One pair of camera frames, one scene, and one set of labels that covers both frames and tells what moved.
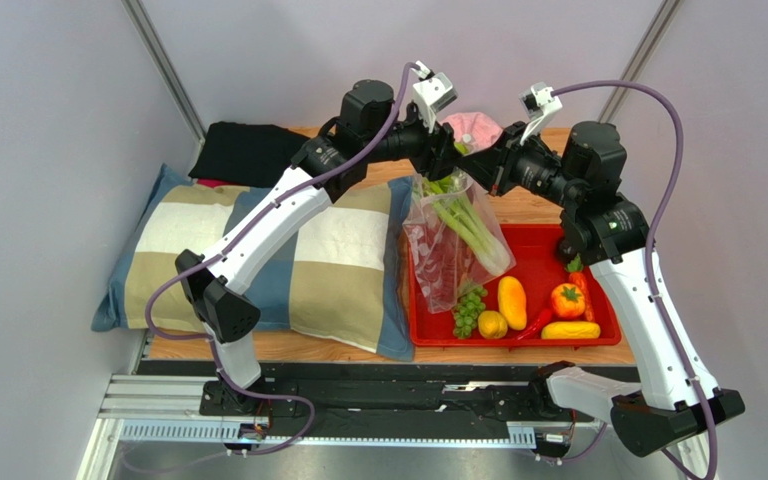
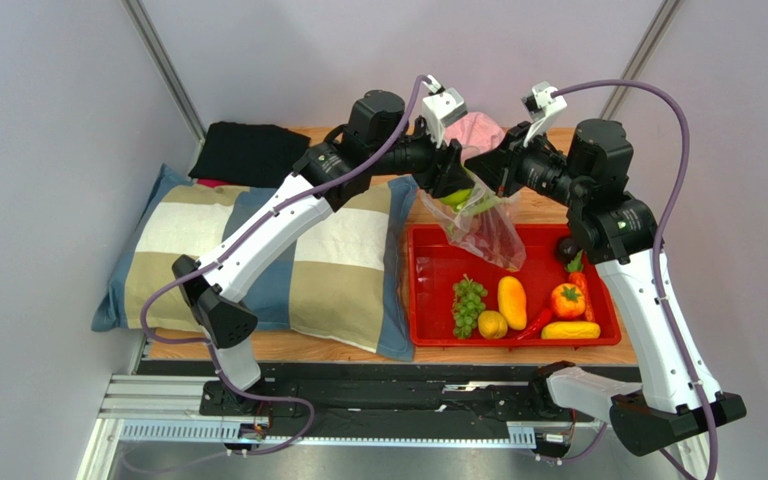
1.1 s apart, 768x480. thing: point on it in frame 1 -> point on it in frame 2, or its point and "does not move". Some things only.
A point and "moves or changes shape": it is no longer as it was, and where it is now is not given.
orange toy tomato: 568,300 does not move
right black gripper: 495,166 does not move
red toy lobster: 442,265 -> 487,234
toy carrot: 577,277 does not move
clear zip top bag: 456,238 moves or changes shape
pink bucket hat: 475,129 does not move
